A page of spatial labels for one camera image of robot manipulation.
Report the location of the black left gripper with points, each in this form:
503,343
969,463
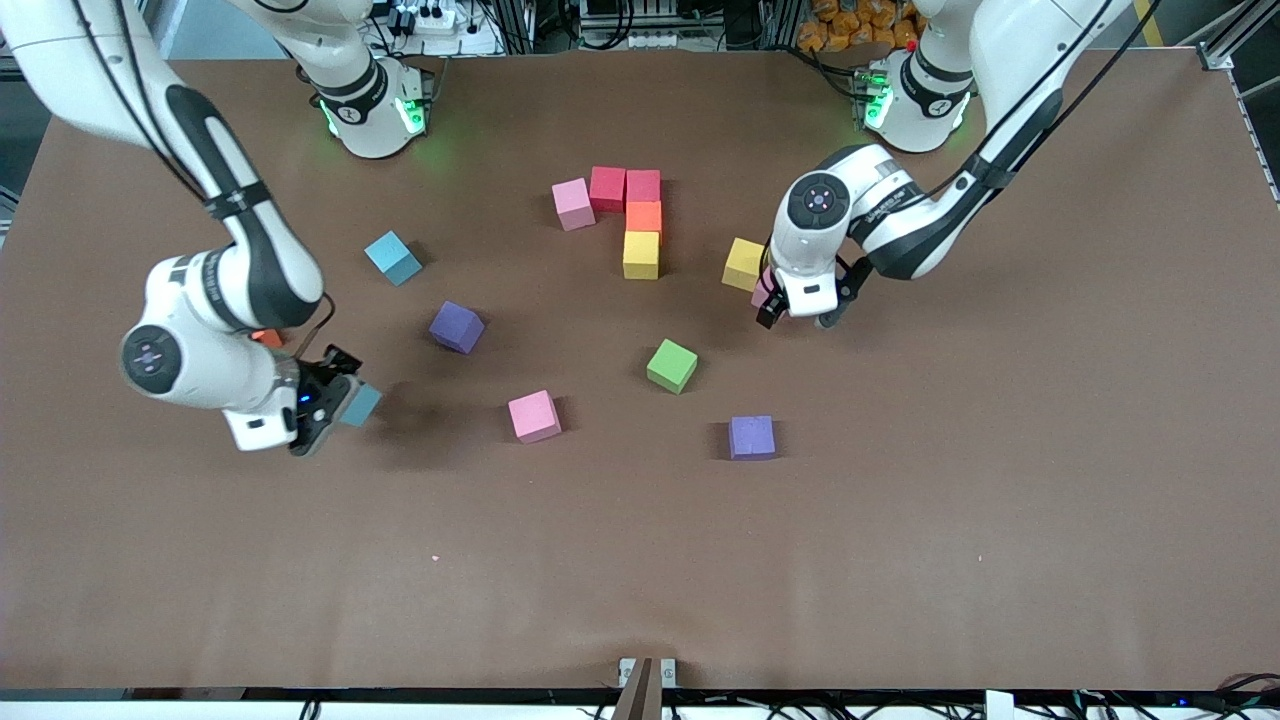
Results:
769,312

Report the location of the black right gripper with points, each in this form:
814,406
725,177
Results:
318,392

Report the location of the light pink foam cube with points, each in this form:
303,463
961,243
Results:
763,288
533,415
573,203

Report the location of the teal foam cube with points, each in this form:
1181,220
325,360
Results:
362,405
390,255

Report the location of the orange foam cube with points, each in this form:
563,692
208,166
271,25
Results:
644,215
266,337

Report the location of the purple foam cube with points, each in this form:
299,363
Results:
455,325
751,437

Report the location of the yellow foam cube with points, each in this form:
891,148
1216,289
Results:
641,254
742,262

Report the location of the red foam cube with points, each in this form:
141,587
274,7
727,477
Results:
607,188
643,185

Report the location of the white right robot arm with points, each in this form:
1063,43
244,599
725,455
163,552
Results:
250,260

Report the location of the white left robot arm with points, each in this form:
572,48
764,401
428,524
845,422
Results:
900,220

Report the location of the green foam cube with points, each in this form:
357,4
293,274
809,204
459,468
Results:
671,364

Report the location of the orange snack bag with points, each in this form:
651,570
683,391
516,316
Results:
850,25

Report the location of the white power strip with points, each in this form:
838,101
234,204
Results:
440,18

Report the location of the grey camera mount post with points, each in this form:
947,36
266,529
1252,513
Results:
640,690

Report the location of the aluminium frame rail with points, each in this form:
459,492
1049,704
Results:
1215,57

